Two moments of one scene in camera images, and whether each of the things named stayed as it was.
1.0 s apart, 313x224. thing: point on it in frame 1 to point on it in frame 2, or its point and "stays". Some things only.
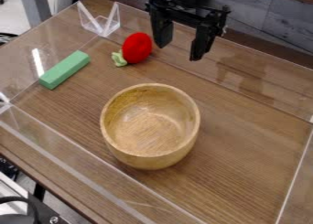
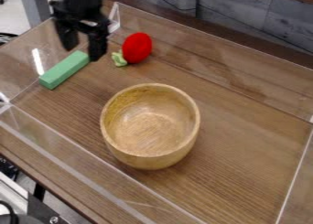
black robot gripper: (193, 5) to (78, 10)
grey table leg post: (34, 5) stays
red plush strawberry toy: (135, 50) stays
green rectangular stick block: (77, 60) stays
